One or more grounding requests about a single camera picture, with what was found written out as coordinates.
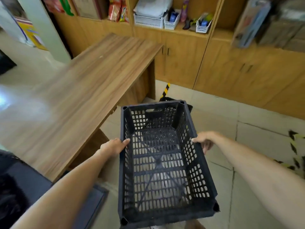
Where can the person's left hand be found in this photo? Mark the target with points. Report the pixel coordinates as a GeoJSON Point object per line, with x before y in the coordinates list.
{"type": "Point", "coordinates": [114, 146]}

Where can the person's right hand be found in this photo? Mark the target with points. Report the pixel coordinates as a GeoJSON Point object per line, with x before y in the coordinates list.
{"type": "Point", "coordinates": [209, 139]}

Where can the black plastic crate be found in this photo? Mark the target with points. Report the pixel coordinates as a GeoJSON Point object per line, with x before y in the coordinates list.
{"type": "Point", "coordinates": [166, 99]}
{"type": "Point", "coordinates": [157, 162]}

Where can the person's right forearm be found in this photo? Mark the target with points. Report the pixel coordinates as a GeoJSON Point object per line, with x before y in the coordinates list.
{"type": "Point", "coordinates": [262, 174]}

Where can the person's left forearm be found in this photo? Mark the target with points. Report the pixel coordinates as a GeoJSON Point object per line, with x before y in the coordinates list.
{"type": "Point", "coordinates": [66, 195]}

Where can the brown wooden desk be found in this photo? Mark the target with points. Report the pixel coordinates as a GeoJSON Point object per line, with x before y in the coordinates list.
{"type": "Point", "coordinates": [83, 92]}

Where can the yellow black floor tape strip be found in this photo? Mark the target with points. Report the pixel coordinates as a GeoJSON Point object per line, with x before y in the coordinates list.
{"type": "Point", "coordinates": [166, 90]}

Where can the small white plastic basket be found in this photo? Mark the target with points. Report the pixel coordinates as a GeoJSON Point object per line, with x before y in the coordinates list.
{"type": "Point", "coordinates": [202, 29]}

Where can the dark shoe insole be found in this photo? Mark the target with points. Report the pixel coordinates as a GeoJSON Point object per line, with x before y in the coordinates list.
{"type": "Point", "coordinates": [188, 24]}

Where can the yellow green packaged item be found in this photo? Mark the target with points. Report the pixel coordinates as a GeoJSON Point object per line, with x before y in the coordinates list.
{"type": "Point", "coordinates": [208, 17]}

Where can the gray packaged board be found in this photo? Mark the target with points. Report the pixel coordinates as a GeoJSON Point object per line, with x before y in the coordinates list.
{"type": "Point", "coordinates": [250, 21]}

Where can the blue packaged item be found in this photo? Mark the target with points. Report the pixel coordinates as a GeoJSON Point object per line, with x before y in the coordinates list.
{"type": "Point", "coordinates": [174, 17]}

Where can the large white plastic basket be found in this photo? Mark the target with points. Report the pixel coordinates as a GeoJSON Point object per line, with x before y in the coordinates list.
{"type": "Point", "coordinates": [147, 22]}

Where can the yellow red snack packet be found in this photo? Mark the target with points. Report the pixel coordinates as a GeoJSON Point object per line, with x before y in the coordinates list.
{"type": "Point", "coordinates": [124, 15]}

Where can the pink packaged item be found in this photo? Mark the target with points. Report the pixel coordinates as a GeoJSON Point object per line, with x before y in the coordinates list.
{"type": "Point", "coordinates": [184, 9]}

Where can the stack of dark cartons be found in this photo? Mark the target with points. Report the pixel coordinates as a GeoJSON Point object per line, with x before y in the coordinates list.
{"type": "Point", "coordinates": [286, 26]}

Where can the yellow printed board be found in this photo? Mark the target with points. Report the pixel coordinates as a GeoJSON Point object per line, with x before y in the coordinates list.
{"type": "Point", "coordinates": [31, 35]}

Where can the brown framed board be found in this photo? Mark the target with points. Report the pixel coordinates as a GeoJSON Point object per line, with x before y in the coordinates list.
{"type": "Point", "coordinates": [88, 7]}

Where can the white folded cloth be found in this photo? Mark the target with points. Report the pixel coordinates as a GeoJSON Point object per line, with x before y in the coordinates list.
{"type": "Point", "coordinates": [152, 7]}

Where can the green plastic item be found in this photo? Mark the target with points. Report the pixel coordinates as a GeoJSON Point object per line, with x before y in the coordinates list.
{"type": "Point", "coordinates": [66, 5]}

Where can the red plastic packet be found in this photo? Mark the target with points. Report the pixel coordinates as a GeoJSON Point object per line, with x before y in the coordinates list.
{"type": "Point", "coordinates": [52, 4]}

